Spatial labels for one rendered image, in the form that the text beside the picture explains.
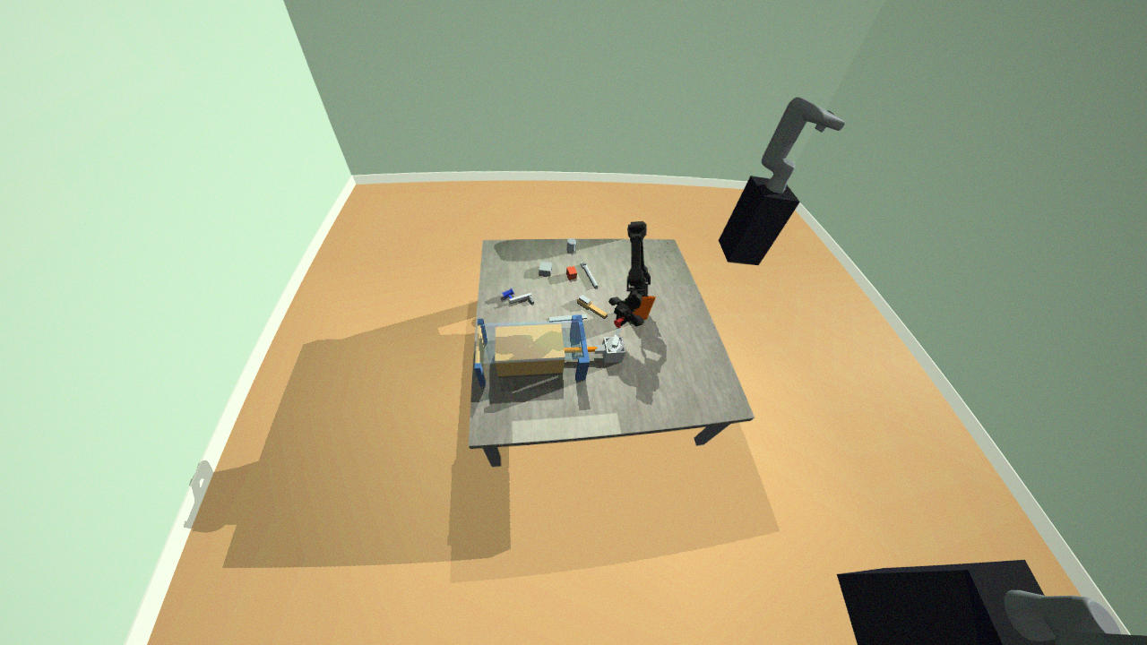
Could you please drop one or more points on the clear-panelled rack with blue frame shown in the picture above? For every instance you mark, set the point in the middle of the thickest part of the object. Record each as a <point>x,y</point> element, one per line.
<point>528,350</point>

